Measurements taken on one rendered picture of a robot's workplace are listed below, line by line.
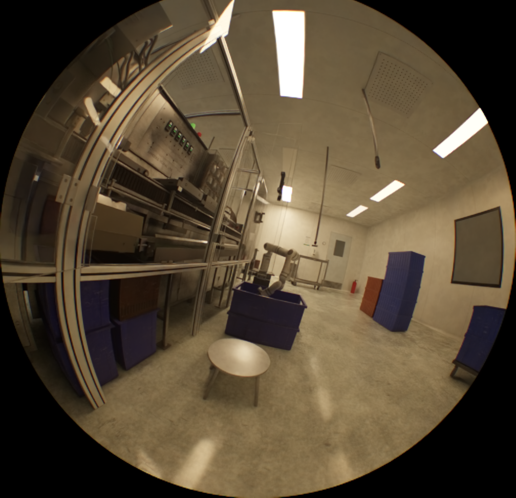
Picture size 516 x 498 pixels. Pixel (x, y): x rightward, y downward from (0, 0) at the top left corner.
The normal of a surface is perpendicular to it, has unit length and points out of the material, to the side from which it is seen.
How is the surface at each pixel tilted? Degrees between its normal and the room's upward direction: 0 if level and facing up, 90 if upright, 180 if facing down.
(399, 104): 180
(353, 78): 180
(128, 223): 79
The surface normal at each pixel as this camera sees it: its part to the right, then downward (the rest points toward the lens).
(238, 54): -0.23, 0.97
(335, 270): -0.14, -0.11
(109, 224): 0.99, 0.03
